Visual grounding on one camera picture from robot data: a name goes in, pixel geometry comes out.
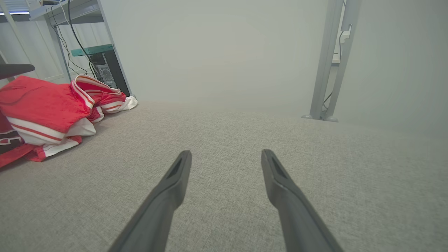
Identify thick black cable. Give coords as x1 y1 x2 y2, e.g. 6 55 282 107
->
66 0 99 78

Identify thin black cable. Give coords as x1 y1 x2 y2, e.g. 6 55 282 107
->
45 5 89 76

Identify red jersey with black lettering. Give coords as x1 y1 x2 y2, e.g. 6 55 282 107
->
0 75 138 168

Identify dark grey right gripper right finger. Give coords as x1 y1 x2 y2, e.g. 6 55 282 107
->
261 149 345 252

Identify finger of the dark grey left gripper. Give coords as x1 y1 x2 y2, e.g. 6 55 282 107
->
0 64 35 79

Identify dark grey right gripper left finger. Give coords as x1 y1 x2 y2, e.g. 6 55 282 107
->
108 150 193 252

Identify grey metal partition post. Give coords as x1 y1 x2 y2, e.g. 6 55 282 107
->
302 0 363 123

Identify white window blind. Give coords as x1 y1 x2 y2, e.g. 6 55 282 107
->
0 0 30 15

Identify white box behind post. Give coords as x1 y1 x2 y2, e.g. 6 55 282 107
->
331 30 351 66

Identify grey wheeled stand leg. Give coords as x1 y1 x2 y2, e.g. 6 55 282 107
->
29 0 136 99

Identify teal flat box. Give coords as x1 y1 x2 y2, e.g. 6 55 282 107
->
71 44 114 57

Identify black cable behind post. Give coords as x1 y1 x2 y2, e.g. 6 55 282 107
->
323 31 346 110

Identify black computer tower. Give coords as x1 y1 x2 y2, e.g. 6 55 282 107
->
89 51 131 97

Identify red shorts with white stripe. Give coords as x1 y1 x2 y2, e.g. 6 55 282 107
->
0 75 95 124

